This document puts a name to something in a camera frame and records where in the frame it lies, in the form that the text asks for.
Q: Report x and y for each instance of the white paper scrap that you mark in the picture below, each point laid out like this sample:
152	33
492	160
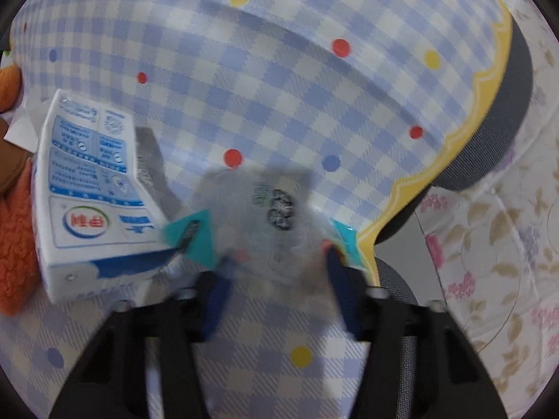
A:
24	128

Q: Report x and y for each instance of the grey office chair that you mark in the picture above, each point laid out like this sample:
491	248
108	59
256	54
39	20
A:
502	118

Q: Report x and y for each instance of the clear wrapper with teal ends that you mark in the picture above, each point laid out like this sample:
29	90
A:
270	209

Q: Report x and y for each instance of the white blue milk carton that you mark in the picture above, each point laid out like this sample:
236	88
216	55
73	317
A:
87	183

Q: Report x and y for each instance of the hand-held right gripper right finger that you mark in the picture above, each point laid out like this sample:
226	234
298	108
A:
345	297

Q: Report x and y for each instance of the floral printed plastic sheet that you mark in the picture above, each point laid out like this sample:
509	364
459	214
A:
502	235

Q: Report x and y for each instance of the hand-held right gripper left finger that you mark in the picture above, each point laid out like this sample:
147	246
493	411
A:
214	310

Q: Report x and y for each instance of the blue checkered dotted cloth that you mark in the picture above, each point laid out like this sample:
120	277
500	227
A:
284	96

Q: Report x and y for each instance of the orange fluffy cloth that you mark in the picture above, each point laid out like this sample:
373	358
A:
17	248

